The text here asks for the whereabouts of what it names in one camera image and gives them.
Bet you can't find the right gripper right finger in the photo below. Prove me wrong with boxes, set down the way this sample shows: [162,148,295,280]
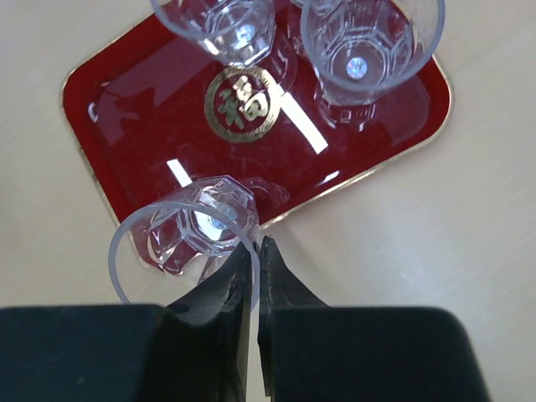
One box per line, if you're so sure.
[258,237,490,401]

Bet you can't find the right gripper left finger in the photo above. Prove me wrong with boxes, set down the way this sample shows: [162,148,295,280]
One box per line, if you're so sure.
[1,245,252,401]

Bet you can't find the clear glass corner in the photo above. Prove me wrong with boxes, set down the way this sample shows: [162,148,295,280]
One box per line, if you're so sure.
[107,175,260,306]

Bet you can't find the clear glass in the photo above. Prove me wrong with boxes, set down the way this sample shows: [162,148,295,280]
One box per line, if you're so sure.
[150,0,276,67]
[300,0,446,106]

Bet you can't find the red lacquer tray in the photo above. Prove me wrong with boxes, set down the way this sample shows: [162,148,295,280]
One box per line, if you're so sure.
[62,1,453,227]

